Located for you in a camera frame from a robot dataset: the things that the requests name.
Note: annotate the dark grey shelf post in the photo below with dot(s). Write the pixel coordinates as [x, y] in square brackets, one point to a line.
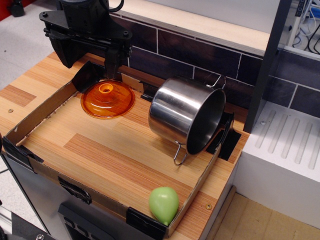
[260, 92]

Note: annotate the black oven front panel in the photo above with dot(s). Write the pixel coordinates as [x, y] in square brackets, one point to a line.
[81, 228]

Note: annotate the stainless steel pot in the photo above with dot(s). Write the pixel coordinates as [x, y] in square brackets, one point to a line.
[187, 112]

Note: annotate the white drying rack sink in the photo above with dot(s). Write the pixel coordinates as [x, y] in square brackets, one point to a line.
[279, 166]

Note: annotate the orange transparent pot lid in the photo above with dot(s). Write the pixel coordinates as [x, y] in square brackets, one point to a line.
[107, 99]

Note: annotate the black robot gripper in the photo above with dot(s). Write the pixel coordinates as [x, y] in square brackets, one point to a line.
[87, 20]

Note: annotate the cardboard fence with black tape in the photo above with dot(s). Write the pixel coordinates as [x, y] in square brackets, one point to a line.
[104, 169]

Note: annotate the green plastic pear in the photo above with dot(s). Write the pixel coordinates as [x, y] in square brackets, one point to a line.
[163, 204]

